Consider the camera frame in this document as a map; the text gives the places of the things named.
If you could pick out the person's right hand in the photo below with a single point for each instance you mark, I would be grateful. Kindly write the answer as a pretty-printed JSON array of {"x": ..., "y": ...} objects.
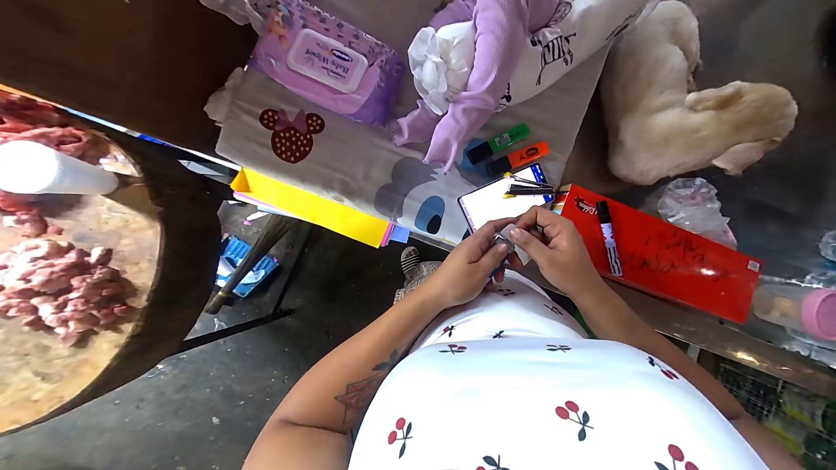
[{"x": 567, "y": 254}]

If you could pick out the person's left hand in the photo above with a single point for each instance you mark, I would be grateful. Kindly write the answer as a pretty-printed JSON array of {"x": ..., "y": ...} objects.
[{"x": 460, "y": 277}]

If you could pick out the person's right fingers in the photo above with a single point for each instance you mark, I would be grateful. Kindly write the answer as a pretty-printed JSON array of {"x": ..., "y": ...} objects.
[{"x": 541, "y": 230}]

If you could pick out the person's left index finger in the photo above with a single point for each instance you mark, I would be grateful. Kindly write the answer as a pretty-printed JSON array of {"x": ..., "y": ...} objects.
[{"x": 486, "y": 231}]

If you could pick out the person's right index finger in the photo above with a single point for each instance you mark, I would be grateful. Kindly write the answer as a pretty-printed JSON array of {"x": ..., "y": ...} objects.
[{"x": 543, "y": 217}]

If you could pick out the person's left fingers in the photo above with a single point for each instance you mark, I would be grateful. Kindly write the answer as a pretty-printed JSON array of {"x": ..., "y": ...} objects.
[{"x": 499, "y": 274}]

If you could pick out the person's right thumb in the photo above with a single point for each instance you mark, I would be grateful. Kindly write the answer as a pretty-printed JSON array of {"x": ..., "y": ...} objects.
[{"x": 528, "y": 241}]

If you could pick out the person's left thumb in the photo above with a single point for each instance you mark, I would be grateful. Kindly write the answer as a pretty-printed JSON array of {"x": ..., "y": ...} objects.
[{"x": 494, "y": 258}]

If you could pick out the small light grey piece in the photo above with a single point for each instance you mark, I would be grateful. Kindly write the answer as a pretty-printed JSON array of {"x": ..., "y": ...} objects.
[{"x": 515, "y": 243}]

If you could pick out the small blue metallic object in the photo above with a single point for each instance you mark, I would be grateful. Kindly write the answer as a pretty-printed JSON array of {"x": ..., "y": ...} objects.
[{"x": 502, "y": 242}]

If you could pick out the person's right forearm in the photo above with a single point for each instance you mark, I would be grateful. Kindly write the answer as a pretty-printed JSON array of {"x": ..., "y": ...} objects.
[{"x": 659, "y": 352}]

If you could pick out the person's left forearm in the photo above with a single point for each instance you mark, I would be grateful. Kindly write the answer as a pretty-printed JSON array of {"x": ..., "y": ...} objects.
[{"x": 366, "y": 349}]

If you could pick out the smartphone with white screen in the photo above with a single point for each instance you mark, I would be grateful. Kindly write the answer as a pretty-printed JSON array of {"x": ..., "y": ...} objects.
[{"x": 491, "y": 199}]

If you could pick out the orange highlighter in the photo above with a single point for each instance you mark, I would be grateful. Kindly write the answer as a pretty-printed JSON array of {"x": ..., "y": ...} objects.
[{"x": 516, "y": 158}]

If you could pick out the black and white marker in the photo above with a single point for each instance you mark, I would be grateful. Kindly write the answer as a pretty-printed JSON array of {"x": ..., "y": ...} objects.
[{"x": 609, "y": 238}]

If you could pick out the green highlighter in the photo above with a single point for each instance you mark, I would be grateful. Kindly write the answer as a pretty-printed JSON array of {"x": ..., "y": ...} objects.
[{"x": 499, "y": 143}]

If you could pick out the blue paper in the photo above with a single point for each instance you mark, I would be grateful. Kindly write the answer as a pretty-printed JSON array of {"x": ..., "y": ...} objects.
[{"x": 399, "y": 233}]

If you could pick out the pink paper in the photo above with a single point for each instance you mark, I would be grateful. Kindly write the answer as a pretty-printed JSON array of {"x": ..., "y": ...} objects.
[{"x": 386, "y": 235}]

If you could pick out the person's body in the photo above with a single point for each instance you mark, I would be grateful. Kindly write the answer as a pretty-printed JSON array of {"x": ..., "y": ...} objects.
[{"x": 522, "y": 405}]

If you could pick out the red box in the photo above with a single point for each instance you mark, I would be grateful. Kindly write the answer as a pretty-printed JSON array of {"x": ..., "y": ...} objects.
[{"x": 686, "y": 274}]

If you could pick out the grey cartoon-print mat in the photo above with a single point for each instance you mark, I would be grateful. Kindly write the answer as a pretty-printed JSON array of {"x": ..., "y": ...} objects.
[{"x": 352, "y": 156}]

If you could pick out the crumpled clear plastic bag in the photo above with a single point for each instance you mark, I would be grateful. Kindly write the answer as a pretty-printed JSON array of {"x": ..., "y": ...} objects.
[{"x": 695, "y": 209}]

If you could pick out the light-coloured dog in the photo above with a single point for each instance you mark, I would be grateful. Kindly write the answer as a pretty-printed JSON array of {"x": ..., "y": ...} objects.
[{"x": 659, "y": 111}]

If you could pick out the white zebra-print cloth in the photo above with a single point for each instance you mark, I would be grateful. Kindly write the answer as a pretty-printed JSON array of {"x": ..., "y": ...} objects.
[{"x": 555, "y": 55}]

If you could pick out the white ruffled cloth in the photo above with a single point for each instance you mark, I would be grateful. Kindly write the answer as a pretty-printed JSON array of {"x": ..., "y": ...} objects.
[{"x": 437, "y": 65}]

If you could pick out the yellow folder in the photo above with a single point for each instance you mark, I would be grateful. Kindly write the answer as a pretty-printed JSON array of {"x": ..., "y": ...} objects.
[{"x": 307, "y": 207}]

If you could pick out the purple baby wipes pack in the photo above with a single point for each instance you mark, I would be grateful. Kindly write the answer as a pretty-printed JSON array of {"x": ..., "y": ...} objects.
[{"x": 330, "y": 68}]

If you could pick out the broom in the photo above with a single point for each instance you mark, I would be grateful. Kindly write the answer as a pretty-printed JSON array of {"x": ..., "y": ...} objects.
[{"x": 251, "y": 264}]

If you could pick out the dark table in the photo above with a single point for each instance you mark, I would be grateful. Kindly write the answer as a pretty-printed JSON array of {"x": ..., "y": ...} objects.
[{"x": 725, "y": 59}]

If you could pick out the clear plastic container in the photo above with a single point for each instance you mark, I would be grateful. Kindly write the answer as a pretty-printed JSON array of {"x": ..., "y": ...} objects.
[{"x": 827, "y": 246}]

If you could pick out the clear jar with pink lid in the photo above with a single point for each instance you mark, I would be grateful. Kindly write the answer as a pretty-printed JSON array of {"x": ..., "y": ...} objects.
[{"x": 816, "y": 313}]

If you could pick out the round wooden chopping board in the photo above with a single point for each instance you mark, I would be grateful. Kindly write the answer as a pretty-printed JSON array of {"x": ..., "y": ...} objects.
[{"x": 78, "y": 222}]

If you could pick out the pile of meat pieces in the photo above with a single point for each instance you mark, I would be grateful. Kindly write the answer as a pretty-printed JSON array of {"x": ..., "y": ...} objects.
[{"x": 59, "y": 287}]

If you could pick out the white plastic cylinder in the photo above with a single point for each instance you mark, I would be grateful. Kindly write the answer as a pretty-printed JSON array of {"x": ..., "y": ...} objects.
[{"x": 55, "y": 170}]

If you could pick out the pile of red meat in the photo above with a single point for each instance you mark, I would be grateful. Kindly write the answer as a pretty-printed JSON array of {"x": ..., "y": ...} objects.
[{"x": 55, "y": 138}]

